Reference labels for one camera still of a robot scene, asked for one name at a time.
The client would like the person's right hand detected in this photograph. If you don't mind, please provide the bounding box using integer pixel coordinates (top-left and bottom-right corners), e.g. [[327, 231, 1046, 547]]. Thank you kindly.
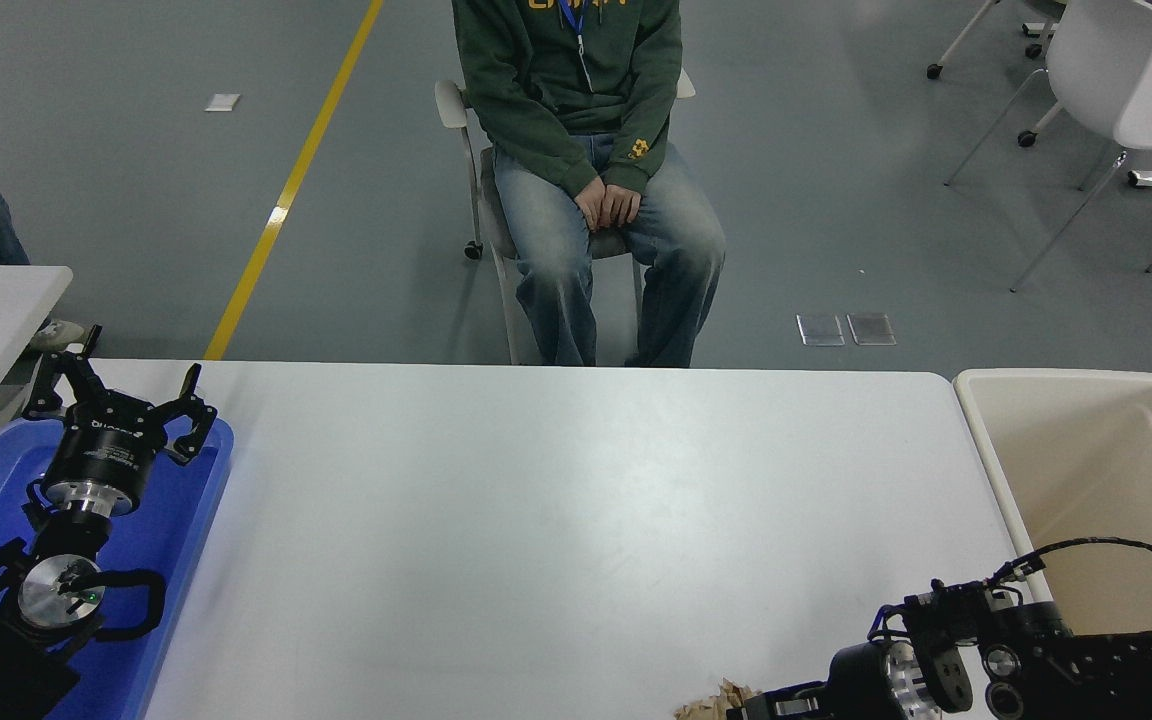
[[574, 177, 611, 235]]

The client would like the blue plastic tray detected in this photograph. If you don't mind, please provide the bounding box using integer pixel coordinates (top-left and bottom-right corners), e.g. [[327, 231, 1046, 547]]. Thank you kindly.
[[0, 415, 235, 720]]

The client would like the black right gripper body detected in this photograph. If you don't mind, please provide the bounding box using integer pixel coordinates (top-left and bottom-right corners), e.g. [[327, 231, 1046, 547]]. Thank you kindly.
[[824, 641, 902, 720]]

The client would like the white shell chair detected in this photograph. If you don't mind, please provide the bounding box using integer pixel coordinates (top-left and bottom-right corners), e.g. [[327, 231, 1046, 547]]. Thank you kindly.
[[944, 0, 1152, 293]]

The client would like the grey chair with castors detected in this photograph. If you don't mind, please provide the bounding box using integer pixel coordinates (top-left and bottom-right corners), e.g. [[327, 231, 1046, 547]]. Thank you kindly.
[[435, 70, 699, 366]]

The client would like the tan paper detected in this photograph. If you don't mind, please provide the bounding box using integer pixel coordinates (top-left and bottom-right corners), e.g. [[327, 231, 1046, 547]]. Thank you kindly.
[[674, 678, 762, 720]]

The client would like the person's left hand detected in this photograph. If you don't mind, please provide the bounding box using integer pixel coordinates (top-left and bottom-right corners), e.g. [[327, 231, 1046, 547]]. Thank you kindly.
[[607, 183, 644, 228]]

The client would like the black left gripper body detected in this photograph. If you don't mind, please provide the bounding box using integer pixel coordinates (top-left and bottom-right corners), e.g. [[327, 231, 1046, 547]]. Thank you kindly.
[[43, 407, 170, 499]]

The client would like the large pale plastic bin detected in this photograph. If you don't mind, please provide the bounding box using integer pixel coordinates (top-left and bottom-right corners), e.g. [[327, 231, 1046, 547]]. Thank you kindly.
[[953, 368, 1152, 641]]

